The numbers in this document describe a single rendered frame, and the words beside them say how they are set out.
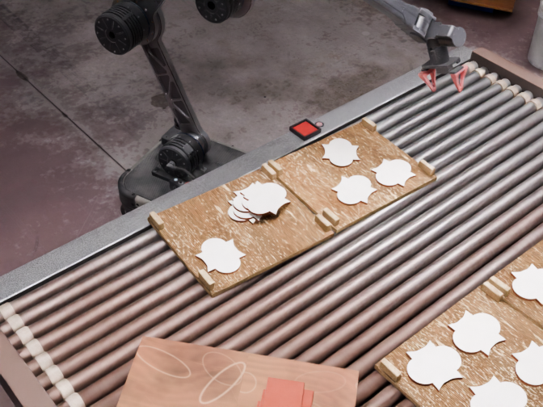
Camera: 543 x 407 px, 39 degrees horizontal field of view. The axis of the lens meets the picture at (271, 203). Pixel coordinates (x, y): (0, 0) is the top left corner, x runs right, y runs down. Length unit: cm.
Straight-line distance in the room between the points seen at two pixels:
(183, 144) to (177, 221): 115
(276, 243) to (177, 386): 59
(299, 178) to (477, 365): 80
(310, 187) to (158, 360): 81
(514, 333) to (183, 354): 84
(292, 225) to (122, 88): 240
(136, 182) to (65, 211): 43
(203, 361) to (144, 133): 245
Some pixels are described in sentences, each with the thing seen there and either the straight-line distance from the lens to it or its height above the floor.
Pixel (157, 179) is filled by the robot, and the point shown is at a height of 24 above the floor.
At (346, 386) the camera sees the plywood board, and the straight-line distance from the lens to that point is 172.
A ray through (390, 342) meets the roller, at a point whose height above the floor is 92.
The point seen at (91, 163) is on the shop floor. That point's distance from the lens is 391.
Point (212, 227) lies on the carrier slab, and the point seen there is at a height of 94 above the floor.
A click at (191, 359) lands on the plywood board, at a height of 104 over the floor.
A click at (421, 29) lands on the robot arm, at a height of 135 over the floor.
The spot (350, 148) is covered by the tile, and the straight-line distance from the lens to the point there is 245.
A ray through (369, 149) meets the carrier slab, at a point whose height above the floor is 94.
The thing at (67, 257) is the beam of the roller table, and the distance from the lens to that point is 217.
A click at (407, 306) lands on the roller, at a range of 204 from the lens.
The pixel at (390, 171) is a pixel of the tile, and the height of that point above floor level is 94.
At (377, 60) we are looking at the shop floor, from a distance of 471.
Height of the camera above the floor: 246
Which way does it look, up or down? 43 degrees down
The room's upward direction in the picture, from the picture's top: 2 degrees clockwise
